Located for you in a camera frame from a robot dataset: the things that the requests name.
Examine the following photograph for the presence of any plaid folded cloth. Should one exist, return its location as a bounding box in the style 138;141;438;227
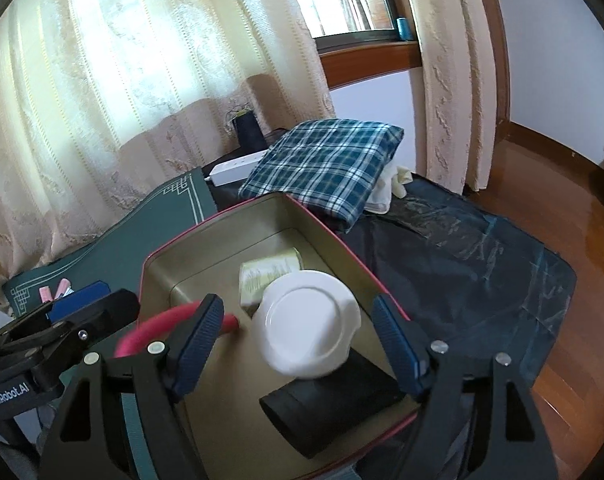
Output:
238;119;404;233

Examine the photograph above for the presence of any cream thread roll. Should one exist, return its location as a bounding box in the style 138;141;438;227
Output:
239;247;303;311

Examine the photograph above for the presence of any green desk mat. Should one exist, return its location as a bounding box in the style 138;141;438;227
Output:
2;167;219;480

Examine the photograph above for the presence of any white crumpled cloth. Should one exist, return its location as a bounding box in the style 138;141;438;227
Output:
364;162;413;216

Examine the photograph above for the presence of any red tin box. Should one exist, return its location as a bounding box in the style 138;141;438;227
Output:
139;193;425;480

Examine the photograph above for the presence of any blue medicine box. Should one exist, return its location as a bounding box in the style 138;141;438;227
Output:
48;281;109;323

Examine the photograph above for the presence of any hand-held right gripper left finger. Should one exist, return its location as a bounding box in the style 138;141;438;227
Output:
36;294;226;480

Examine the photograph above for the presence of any dark plastic sheet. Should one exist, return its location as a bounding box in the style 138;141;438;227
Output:
202;127;579;480

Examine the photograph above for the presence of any wooden window frame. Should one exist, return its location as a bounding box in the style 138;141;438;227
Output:
277;0;512;126

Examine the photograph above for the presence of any cream patterned curtain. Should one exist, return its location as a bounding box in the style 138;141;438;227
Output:
397;0;498;193
0;0;335;306

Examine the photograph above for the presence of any white power strip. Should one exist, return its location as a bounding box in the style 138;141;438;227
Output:
209;149;270;185

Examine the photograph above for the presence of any pink fuzzy ring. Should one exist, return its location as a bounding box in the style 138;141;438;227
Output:
114;302;240;358

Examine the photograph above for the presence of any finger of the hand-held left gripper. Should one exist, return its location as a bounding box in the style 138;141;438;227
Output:
0;289;142;368

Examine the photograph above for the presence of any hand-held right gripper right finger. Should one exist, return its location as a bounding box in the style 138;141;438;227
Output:
371;294;560;480

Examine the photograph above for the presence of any black cylinder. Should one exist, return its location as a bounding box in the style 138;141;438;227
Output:
259;350;408;458

